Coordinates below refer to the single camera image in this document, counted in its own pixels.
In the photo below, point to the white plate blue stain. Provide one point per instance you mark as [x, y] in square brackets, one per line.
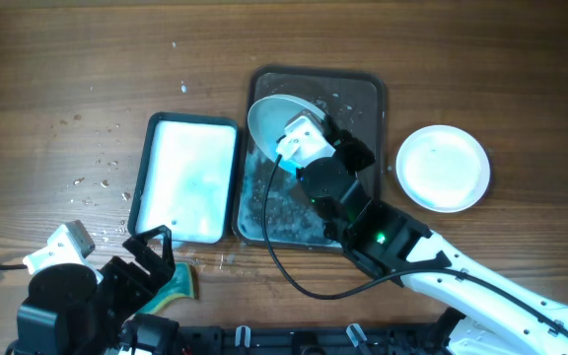
[442, 168]

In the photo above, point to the grey plate with blue stain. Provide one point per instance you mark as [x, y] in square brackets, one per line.
[268, 116]

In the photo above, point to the green yellow scrubbing sponge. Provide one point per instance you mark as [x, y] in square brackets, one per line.
[180, 286]

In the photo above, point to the small dark soapy water tray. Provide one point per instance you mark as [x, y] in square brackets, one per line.
[186, 177]

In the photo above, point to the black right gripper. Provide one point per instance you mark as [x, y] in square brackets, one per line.
[346, 144]

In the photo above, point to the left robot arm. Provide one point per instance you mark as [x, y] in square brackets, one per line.
[68, 311]

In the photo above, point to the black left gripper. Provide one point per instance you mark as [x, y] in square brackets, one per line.
[163, 266]

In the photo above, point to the large dark brown tray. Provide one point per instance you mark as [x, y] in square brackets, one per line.
[357, 102]

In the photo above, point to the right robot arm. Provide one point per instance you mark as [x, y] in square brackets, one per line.
[494, 314]

